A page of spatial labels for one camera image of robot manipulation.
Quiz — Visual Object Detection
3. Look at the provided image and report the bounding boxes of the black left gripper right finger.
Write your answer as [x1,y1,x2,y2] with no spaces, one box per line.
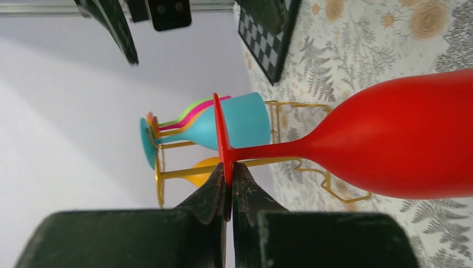
[233,164,418,268]

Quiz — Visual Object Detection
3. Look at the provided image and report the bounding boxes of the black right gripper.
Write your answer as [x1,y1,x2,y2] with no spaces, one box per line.
[75,0,192,65]

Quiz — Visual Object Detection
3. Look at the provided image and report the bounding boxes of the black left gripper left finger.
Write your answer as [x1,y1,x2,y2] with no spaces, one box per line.
[16,164,226,267]

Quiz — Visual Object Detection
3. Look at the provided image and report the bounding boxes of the yellow plastic wine glass front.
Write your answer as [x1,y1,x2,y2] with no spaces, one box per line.
[183,156,220,187]

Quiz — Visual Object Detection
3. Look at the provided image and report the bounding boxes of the yellow plastic wine glass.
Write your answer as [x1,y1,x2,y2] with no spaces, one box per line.
[183,156,220,187]
[146,109,206,139]

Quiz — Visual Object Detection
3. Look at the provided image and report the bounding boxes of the gold wire wine glass rack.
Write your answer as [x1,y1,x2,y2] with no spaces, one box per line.
[142,118,371,208]

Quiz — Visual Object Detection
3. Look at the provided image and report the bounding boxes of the blue plastic wine glass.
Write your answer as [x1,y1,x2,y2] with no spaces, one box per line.
[153,92,271,151]

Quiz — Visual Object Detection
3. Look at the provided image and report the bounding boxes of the green plastic wine glass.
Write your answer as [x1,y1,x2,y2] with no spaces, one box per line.
[158,98,210,127]

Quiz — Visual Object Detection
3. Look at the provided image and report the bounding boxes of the magenta plastic wine glass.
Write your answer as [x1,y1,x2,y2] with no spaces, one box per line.
[147,98,214,131]

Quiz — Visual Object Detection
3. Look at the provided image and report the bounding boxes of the red plastic wine glass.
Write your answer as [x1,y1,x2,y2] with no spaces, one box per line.
[214,69,472,199]

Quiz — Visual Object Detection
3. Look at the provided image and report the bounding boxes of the black white checkerboard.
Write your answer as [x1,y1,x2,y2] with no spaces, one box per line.
[237,1,301,84]

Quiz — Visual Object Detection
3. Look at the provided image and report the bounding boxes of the floral patterned table mat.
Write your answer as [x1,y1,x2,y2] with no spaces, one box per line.
[244,1,472,267]

